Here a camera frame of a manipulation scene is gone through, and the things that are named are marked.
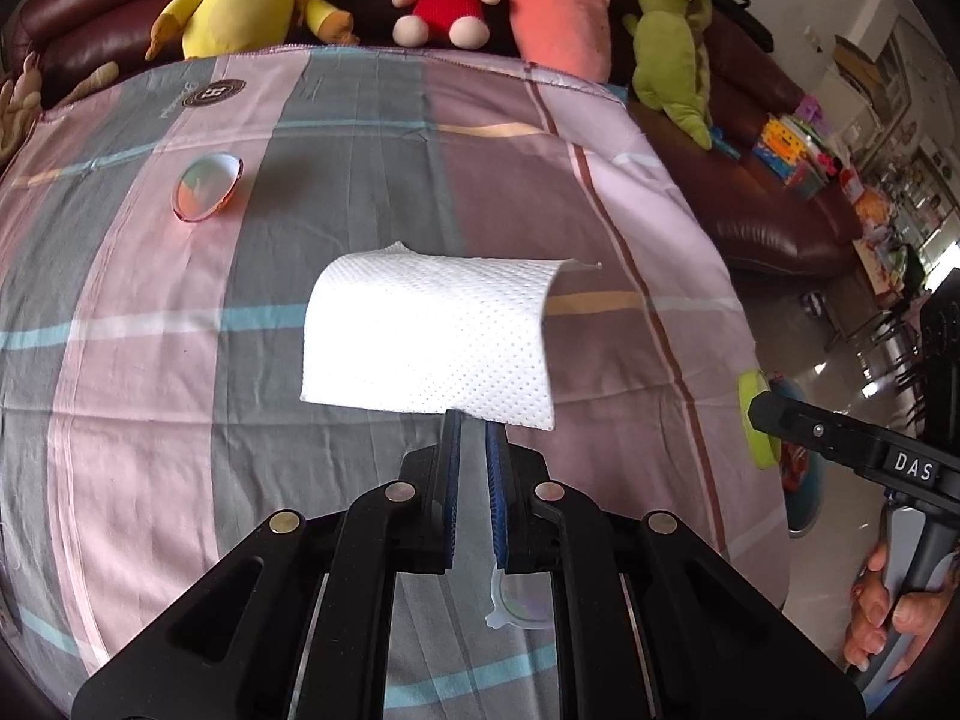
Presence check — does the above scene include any yellow-green round lid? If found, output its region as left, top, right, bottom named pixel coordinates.
left=735, top=369, right=783, bottom=473

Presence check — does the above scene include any white paper napkin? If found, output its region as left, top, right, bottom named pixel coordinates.
left=299, top=242, right=601, bottom=431

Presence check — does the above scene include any egg-shaped plastic shell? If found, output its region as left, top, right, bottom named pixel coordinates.
left=171, top=153, right=244, bottom=224

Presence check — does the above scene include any teal trash bin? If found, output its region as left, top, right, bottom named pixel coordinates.
left=771, top=375, right=827, bottom=538

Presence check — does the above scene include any person's right hand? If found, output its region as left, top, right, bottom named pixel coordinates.
left=841, top=543, right=958, bottom=678

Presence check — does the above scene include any plaid pink grey tablecloth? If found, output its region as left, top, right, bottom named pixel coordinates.
left=2, top=49, right=789, bottom=718

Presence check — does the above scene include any colourful toy books stack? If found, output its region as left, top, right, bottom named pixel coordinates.
left=752, top=94, right=843, bottom=200

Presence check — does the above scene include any green dinosaur plush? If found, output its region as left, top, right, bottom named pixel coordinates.
left=623, top=0, right=713, bottom=151

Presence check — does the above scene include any beige long-eared plush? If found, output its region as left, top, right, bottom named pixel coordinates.
left=0, top=50, right=121, bottom=167

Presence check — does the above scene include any pink carrot rabbit plush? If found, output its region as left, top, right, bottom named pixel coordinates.
left=509, top=0, right=612, bottom=83

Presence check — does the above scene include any yellow duck plush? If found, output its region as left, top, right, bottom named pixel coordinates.
left=145, top=0, right=358, bottom=60

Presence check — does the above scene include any dark red leather sofa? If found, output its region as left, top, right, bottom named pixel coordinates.
left=2, top=0, right=861, bottom=280

